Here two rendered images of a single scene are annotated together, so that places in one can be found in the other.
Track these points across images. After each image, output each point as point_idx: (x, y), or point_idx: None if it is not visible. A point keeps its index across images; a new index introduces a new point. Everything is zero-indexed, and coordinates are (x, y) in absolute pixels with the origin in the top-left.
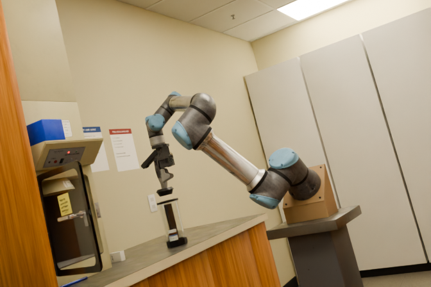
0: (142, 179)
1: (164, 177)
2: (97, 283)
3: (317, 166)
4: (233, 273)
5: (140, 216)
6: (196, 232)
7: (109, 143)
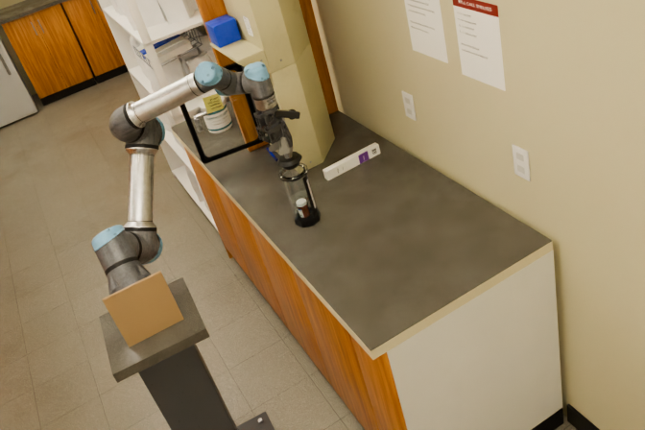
0: (507, 112)
1: (274, 147)
2: (232, 168)
3: (112, 294)
4: (319, 310)
5: (493, 161)
6: (395, 249)
7: (452, 21)
